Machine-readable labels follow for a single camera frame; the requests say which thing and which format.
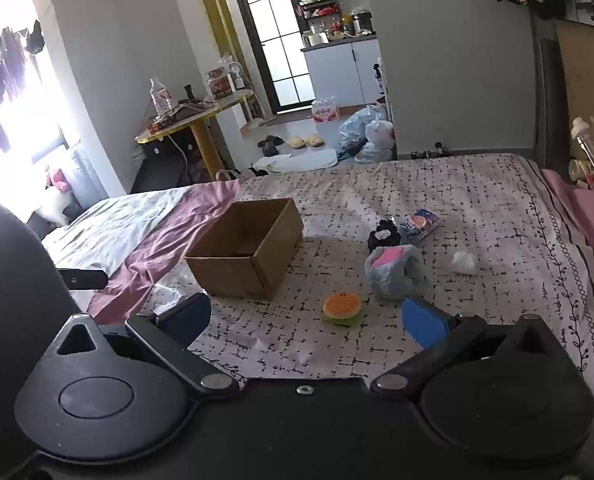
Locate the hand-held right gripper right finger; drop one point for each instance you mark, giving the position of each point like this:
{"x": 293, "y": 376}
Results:
{"x": 423, "y": 322}

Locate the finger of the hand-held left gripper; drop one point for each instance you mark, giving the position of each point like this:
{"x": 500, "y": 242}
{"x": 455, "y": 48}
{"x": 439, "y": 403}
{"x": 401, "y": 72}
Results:
{"x": 84, "y": 279}

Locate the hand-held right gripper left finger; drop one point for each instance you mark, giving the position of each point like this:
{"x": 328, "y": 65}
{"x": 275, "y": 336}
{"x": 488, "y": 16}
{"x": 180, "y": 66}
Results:
{"x": 187, "y": 316}

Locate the white soft wad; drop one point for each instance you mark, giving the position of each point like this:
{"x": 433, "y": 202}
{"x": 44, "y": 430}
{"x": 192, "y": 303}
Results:
{"x": 464, "y": 262}

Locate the brown cardboard box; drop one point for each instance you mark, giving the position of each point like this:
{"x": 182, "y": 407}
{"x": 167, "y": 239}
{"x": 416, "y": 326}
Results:
{"x": 242, "y": 260}

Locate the burger squishy toy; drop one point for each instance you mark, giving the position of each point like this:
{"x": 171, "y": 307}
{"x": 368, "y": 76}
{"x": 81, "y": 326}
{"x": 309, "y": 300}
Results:
{"x": 342, "y": 308}

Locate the black item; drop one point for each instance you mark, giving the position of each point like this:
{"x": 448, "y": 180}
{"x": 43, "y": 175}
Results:
{"x": 384, "y": 235}

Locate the small black floor objects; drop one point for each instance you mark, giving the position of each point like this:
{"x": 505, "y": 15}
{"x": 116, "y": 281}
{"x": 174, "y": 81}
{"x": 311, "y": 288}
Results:
{"x": 429, "y": 151}

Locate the blue-grey fuzzy sock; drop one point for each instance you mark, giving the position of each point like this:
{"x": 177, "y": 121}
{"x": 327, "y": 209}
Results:
{"x": 394, "y": 272}

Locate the pink and grey duvet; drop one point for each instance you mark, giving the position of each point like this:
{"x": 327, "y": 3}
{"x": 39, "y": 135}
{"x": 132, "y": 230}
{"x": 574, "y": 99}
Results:
{"x": 127, "y": 220}

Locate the white plush toy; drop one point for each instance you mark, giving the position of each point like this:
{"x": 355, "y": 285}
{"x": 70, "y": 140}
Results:
{"x": 53, "y": 207}

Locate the blue snack packet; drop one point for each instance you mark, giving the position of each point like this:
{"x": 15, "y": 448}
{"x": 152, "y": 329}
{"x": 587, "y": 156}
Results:
{"x": 419, "y": 224}

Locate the pink plush toy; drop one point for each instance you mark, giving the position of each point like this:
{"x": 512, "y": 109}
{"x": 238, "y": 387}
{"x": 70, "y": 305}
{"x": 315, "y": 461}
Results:
{"x": 58, "y": 178}

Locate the printed bed sheet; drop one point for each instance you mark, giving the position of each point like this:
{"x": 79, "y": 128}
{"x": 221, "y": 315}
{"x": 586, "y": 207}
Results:
{"x": 477, "y": 210}

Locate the dark cabinet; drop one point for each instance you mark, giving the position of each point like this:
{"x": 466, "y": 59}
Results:
{"x": 162, "y": 160}

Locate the pair of black slippers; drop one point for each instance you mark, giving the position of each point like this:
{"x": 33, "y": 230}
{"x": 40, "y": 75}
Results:
{"x": 270, "y": 144}

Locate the white floor mat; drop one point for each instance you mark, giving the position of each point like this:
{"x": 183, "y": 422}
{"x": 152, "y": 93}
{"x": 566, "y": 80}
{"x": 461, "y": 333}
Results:
{"x": 302, "y": 160}

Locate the white and red plastic bag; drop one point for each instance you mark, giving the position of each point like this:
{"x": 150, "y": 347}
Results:
{"x": 380, "y": 132}

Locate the clear water bottle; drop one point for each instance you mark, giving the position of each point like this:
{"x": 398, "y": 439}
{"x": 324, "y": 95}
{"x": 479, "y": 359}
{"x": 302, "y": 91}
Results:
{"x": 161, "y": 96}

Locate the yellow-edged table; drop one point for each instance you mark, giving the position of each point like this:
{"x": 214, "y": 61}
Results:
{"x": 197, "y": 115}

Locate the pink pillow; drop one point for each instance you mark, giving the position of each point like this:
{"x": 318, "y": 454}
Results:
{"x": 589, "y": 210}

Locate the clear blue plastic bag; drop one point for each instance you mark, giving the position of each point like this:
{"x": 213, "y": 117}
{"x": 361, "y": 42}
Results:
{"x": 358, "y": 127}

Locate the pair of beige slippers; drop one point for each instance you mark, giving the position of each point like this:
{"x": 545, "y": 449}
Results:
{"x": 305, "y": 141}

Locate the white jar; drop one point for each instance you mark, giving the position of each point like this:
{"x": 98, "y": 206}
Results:
{"x": 580, "y": 170}

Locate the snack bag on table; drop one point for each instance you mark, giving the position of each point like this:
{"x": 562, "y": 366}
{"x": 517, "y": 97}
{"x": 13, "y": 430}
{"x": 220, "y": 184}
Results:
{"x": 221, "y": 85}

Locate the pink pack of water bottles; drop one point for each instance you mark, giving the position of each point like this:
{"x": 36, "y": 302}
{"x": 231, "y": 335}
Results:
{"x": 326, "y": 110}

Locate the white small appliance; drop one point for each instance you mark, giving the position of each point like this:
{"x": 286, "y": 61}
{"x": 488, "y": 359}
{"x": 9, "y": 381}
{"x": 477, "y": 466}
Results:
{"x": 237, "y": 77}

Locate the black spray bottle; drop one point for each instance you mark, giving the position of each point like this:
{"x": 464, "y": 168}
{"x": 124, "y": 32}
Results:
{"x": 378, "y": 79}

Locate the white kitchen cabinet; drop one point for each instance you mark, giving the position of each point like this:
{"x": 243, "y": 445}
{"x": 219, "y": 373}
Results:
{"x": 344, "y": 72}

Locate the yellow curtain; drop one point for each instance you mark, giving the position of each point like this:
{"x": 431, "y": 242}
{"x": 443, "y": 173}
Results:
{"x": 217, "y": 20}

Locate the dark glass-pane door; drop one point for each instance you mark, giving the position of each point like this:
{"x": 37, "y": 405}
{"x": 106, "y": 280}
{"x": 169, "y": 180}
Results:
{"x": 272, "y": 35}

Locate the brown headboard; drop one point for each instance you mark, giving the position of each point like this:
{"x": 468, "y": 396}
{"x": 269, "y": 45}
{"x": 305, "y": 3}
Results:
{"x": 584, "y": 75}

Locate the cluttered kitchen shelf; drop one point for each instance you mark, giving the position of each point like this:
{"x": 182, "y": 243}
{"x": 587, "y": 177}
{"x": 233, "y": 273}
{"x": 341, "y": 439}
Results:
{"x": 334, "y": 15}

